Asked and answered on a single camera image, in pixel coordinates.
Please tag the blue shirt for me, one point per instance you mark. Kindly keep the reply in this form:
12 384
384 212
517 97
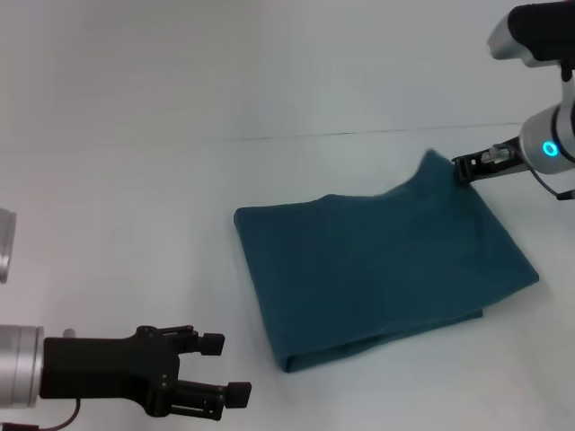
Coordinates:
382 260

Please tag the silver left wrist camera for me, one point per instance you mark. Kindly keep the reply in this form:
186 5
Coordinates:
6 244

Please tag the silver left elbow connector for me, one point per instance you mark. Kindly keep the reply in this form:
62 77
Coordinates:
68 333

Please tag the silver right elbow connector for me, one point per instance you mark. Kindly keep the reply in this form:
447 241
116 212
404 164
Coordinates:
496 155

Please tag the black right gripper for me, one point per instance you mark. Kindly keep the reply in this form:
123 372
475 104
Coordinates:
498 164

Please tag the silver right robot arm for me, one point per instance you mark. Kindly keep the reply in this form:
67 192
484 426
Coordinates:
552 134

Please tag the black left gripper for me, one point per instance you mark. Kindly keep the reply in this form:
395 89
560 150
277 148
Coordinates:
108 368

